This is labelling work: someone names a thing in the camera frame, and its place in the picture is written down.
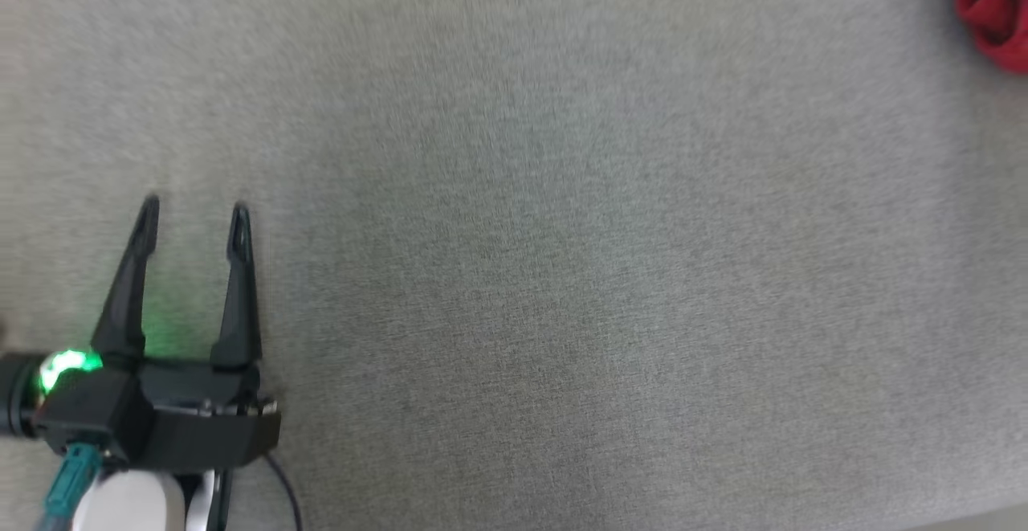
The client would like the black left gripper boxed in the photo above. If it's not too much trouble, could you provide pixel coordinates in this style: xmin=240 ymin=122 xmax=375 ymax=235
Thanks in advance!
xmin=91 ymin=194 xmax=282 ymax=472

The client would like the red shorts white trim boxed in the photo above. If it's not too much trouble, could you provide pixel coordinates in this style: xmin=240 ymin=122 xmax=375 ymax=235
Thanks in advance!
xmin=951 ymin=0 xmax=1028 ymax=76

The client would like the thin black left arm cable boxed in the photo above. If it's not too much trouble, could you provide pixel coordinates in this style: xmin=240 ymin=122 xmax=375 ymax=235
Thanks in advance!
xmin=263 ymin=452 xmax=304 ymax=531

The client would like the teal left cable connector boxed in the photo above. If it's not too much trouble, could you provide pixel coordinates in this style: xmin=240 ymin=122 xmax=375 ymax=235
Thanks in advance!
xmin=34 ymin=443 xmax=103 ymax=531

